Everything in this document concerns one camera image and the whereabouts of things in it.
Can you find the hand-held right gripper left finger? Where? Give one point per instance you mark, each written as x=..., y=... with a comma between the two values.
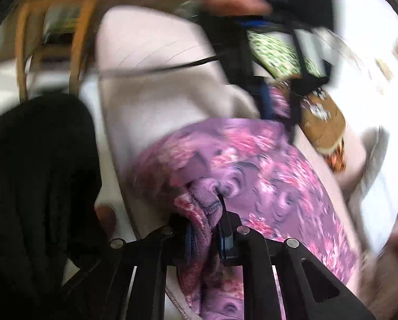
x=172, y=240

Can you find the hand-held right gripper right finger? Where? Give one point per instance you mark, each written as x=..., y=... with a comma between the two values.
x=232, y=240

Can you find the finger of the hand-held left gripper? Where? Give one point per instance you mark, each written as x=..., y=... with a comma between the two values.
x=257, y=73
x=302, y=66

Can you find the purple floral long-sleeved shirt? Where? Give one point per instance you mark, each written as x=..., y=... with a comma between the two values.
x=252, y=173

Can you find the green checkered pillow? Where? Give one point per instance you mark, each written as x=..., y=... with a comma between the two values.
x=279, y=53

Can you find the beige ironing board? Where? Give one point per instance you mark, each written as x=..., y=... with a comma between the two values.
x=152, y=106

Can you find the person's black pants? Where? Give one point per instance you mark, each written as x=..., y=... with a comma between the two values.
x=35, y=190

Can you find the wooden chair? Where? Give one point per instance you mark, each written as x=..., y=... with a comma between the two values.
x=75, y=40

